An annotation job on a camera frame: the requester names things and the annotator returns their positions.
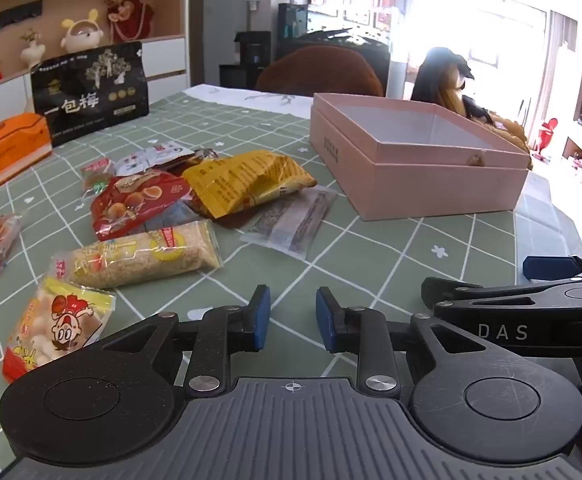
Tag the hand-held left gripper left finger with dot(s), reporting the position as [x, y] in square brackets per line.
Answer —
[260, 319]

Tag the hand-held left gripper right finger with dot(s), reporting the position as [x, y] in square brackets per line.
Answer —
[327, 321]

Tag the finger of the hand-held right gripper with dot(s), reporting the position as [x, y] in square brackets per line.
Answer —
[451, 291]
[546, 266]

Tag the clear grey biscuit packet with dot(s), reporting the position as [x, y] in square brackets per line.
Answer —
[291, 220]

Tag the pink cardboard box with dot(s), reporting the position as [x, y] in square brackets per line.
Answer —
[421, 185]

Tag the clear rice cracker packet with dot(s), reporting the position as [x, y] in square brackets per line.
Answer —
[136, 255]

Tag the yellow snack packet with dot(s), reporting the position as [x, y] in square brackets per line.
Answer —
[241, 180]

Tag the brown snack packet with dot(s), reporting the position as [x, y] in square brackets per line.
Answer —
[206, 156]

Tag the red bun-print snack packet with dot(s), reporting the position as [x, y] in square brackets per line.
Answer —
[131, 200]

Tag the white red snack packet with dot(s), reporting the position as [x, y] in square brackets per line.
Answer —
[151, 157]

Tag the cartoon-print puff snack packet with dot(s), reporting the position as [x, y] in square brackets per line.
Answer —
[56, 320]

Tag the small red white packet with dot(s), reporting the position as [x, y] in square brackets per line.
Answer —
[98, 170]

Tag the red stand fan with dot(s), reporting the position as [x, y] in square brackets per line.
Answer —
[547, 132]

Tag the brown plush toy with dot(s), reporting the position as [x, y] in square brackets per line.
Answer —
[453, 92]

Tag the sheer window curtain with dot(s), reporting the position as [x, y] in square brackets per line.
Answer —
[562, 60]

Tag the brown chair back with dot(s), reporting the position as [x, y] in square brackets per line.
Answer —
[321, 70]

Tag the black water dispenser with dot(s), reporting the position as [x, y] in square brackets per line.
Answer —
[251, 55]

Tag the black standing snack bag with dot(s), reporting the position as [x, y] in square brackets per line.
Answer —
[91, 100]

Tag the black framed fish tank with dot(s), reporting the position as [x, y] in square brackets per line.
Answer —
[341, 35]

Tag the orange white box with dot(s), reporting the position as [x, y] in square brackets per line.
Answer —
[11, 145]

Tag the red flower decoration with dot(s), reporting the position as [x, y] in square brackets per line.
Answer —
[131, 17]

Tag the white rabbit figurine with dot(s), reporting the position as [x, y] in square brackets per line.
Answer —
[81, 35]

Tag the white vase with flowers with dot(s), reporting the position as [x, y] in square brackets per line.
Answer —
[32, 52]

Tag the black shelf ornament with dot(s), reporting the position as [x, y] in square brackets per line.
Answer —
[6, 20]

